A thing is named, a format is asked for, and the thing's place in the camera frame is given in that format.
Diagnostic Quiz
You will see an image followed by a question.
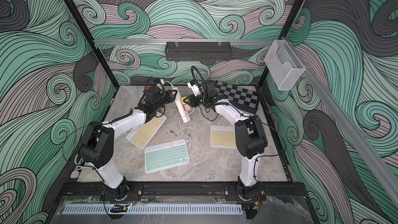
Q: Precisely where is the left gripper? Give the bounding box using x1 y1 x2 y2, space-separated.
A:
153 90 176 112

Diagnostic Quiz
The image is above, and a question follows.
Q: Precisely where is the yellow charger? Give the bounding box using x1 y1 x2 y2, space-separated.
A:
181 96 191 106

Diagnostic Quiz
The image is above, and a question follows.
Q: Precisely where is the white power strip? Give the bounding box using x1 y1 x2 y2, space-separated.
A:
172 87 190 123

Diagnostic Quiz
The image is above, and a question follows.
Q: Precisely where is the yellow wireless keyboard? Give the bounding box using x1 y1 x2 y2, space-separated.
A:
210 125 237 149
126 115 167 150

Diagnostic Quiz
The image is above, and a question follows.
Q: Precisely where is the white cable of green keyboard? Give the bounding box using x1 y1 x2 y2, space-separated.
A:
170 111 200 150

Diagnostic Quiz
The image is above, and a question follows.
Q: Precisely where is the green wireless keyboard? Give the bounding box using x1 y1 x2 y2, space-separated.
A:
144 140 190 174

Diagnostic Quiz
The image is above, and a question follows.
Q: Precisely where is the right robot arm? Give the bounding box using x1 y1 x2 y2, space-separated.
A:
183 79 268 199

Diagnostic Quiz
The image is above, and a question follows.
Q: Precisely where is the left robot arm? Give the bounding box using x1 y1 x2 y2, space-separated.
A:
77 86 178 199

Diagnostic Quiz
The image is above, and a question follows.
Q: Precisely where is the black checkered board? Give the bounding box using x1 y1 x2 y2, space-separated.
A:
215 81 259 114

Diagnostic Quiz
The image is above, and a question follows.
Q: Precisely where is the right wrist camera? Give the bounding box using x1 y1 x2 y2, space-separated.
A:
187 83 202 96

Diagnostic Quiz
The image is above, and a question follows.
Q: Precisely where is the pink charger with black cable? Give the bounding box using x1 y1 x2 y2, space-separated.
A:
183 104 192 112

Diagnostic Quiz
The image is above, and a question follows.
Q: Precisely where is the black perforated wall tray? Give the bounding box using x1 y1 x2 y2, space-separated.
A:
165 42 232 62

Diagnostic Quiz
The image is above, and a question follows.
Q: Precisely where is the aluminium wall rail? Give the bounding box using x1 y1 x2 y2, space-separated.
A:
93 38 274 46

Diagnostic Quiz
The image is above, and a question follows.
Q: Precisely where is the clear plastic wall bin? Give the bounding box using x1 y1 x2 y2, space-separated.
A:
264 40 305 91

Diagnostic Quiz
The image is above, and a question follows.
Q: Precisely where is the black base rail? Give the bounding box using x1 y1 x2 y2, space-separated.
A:
56 181 310 205

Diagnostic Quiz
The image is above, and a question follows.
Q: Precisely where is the white slotted cable duct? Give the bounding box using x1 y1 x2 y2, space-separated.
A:
61 204 243 215

